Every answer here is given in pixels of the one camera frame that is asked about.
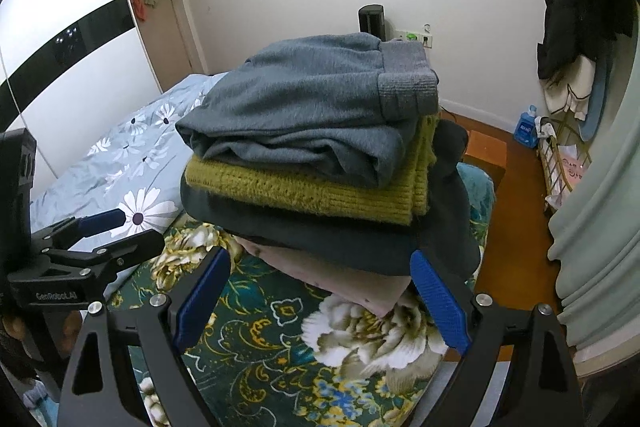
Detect grey sweatshirt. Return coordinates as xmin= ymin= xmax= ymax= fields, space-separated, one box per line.
xmin=176 ymin=32 xmax=439 ymax=187

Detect hanging dark clothes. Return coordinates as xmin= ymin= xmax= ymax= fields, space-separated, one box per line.
xmin=537 ymin=0 xmax=634 ymax=142

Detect left hand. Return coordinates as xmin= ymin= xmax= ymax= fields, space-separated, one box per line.
xmin=1 ymin=310 xmax=84 ymax=358

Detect teal floral blanket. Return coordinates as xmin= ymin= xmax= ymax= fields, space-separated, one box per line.
xmin=106 ymin=160 xmax=497 ymax=427

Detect dark folded garment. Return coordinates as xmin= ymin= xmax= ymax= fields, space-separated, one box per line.
xmin=180 ymin=119 xmax=480 ymax=279

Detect light green curtain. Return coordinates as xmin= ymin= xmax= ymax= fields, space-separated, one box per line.
xmin=546 ymin=45 xmax=640 ymax=365

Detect pink folded garment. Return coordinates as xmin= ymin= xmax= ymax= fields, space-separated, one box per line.
xmin=235 ymin=236 xmax=411 ymax=317

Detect light blue floral duvet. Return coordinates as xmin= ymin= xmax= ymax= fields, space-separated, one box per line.
xmin=30 ymin=74 xmax=224 ymax=251

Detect white wardrobe with black stripe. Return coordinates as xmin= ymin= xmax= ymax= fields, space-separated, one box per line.
xmin=1 ymin=0 xmax=160 ymax=196

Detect blue detergent bottle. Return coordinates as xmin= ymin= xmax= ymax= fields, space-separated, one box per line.
xmin=513 ymin=105 xmax=538 ymax=148

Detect olive green knit sweater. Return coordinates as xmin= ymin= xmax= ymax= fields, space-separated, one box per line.
xmin=184 ymin=116 xmax=439 ymax=225

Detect wooden door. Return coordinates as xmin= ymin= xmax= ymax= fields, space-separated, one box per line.
xmin=130 ymin=0 xmax=193 ymax=91

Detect black cylindrical speaker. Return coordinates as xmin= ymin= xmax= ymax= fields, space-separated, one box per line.
xmin=358 ymin=4 xmax=386 ymax=41

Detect orange wooden bed frame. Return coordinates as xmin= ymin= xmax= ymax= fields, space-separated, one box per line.
xmin=462 ymin=130 xmax=508 ymax=191

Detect gold wire rack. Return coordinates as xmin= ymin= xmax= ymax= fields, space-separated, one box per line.
xmin=536 ymin=113 xmax=591 ymax=213

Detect white wall power strip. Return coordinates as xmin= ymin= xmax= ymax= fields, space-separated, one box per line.
xmin=393 ymin=24 xmax=433 ymax=49

